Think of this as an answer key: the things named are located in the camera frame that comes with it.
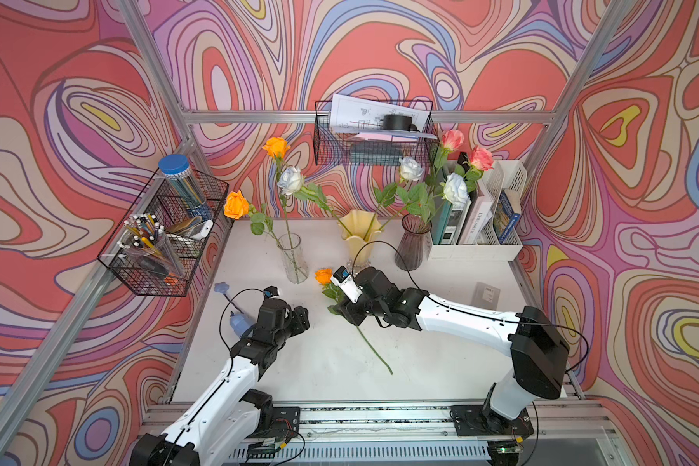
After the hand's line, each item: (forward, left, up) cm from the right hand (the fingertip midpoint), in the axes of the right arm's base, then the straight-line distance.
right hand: (343, 309), depth 81 cm
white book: (+28, -45, +10) cm, 54 cm away
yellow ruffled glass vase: (+28, -6, +3) cm, 29 cm away
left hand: (+1, +12, -4) cm, 13 cm away
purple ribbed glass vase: (+28, -26, -7) cm, 39 cm away
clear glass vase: (+18, +14, -2) cm, 23 cm away
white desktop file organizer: (+49, -63, +7) cm, 80 cm away
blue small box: (+33, -58, +1) cm, 67 cm away
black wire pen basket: (+13, +38, +20) cm, 45 cm away
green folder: (+27, -31, +12) cm, 43 cm away
